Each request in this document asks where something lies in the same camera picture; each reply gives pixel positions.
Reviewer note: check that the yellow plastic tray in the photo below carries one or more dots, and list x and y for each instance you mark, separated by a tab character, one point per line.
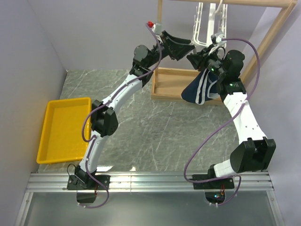
61	139

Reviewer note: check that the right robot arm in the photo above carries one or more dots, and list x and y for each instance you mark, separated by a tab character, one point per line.
255	150

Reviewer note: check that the navy blue underwear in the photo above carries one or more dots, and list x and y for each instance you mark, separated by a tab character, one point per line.
203	88

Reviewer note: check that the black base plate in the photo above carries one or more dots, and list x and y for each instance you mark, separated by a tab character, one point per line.
75	183
212	185

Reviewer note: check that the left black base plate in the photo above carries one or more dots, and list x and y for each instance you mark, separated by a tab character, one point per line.
75	183

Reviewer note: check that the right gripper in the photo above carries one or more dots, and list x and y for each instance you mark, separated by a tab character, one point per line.
197	59

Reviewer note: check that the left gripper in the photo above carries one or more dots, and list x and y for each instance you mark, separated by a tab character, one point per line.
176	51

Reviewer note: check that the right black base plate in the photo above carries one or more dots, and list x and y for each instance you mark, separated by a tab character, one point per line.
212	185

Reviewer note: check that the aluminium rail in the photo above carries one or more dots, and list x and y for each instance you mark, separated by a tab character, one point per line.
131	182

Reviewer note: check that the white clip hanger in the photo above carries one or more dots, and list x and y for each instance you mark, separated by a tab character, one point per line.
216	23

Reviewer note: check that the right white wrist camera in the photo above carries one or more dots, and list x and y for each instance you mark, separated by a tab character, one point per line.
217	41

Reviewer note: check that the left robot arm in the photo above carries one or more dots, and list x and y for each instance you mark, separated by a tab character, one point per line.
103	117

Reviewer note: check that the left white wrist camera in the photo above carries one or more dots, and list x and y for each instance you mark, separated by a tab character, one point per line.
155	27

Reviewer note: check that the wooden hanging rack frame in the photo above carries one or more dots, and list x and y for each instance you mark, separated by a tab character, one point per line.
170	83

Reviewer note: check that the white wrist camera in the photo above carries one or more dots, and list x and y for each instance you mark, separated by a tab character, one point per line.
155	27
217	41

